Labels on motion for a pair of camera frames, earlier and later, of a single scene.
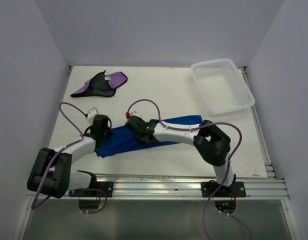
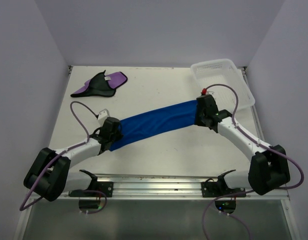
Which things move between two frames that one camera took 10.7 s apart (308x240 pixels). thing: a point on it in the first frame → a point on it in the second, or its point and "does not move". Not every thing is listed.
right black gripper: (140, 142) → (198, 122)
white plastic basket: (221, 86) does not move
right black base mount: (212, 189) does not move
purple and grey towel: (101, 85) does not move
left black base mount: (104, 189) does not move
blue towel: (125, 140) → (139, 127)
